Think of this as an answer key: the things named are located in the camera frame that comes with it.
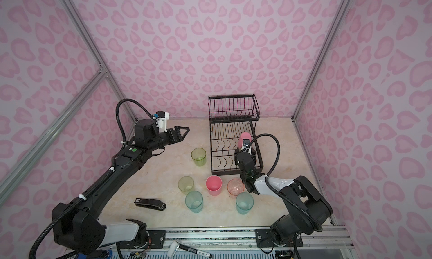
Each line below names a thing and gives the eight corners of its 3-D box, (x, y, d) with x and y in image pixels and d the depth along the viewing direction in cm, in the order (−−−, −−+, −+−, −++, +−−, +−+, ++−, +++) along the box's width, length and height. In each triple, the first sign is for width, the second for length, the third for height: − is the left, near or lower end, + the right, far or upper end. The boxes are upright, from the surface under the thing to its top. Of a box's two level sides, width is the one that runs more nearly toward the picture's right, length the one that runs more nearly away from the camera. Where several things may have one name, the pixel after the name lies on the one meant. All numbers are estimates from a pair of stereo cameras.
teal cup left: (188, 212, 82) (184, 205, 74) (189, 198, 87) (186, 190, 78) (203, 212, 82) (201, 205, 74) (204, 198, 87) (202, 190, 78)
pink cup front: (206, 197, 86) (205, 190, 79) (207, 182, 91) (206, 175, 84) (222, 197, 86) (222, 190, 79) (222, 182, 91) (222, 175, 84)
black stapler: (136, 205, 85) (133, 203, 82) (139, 198, 88) (136, 195, 85) (164, 211, 83) (162, 209, 80) (167, 203, 86) (165, 200, 83)
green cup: (192, 167, 98) (190, 159, 91) (194, 156, 103) (191, 147, 96) (206, 167, 98) (204, 159, 91) (207, 156, 103) (205, 147, 96)
